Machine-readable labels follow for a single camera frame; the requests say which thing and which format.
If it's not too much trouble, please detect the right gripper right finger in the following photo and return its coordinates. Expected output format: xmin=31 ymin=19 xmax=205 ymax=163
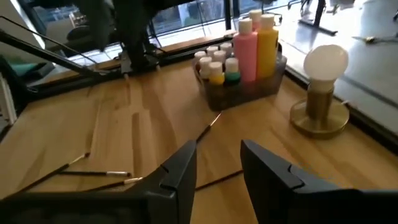
xmin=240 ymin=139 xmax=338 ymax=224

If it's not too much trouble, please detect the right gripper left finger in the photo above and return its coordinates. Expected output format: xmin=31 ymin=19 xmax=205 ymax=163
xmin=132 ymin=139 xmax=198 ymax=224

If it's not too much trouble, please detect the small yellow paint bottle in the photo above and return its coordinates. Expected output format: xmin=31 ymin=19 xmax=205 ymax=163
xmin=208 ymin=61 xmax=226 ymax=86

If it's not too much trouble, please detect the small green paint bottle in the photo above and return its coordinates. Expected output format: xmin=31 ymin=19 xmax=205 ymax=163
xmin=224 ymin=57 xmax=241 ymax=85

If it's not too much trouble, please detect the large pink paint bottle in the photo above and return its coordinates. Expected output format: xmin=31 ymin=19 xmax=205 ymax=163
xmin=248 ymin=9 xmax=264 ymax=32
xmin=233 ymin=17 xmax=259 ymax=83

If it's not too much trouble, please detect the large yellow paint bottle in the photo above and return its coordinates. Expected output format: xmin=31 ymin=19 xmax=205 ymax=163
xmin=256 ymin=13 xmax=280 ymax=79

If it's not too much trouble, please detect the small blue paint bottle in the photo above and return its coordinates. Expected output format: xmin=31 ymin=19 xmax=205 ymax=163
xmin=220 ymin=42 xmax=234 ymax=58

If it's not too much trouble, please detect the black paintbrush orange ferrule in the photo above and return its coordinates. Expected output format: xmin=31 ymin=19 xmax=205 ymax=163
xmin=195 ymin=169 xmax=244 ymax=191

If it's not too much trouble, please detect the brass lamp with white bulb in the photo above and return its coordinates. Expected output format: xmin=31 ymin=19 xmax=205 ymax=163
xmin=289 ymin=44 xmax=351 ymax=140

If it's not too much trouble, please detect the grey translucent plastic bin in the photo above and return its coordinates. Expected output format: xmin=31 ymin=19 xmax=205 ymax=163
xmin=192 ymin=43 xmax=289 ymax=112

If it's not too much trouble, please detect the silver aluminium post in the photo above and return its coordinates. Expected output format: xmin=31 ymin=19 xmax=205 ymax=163
xmin=0 ymin=73 xmax=18 ymax=125

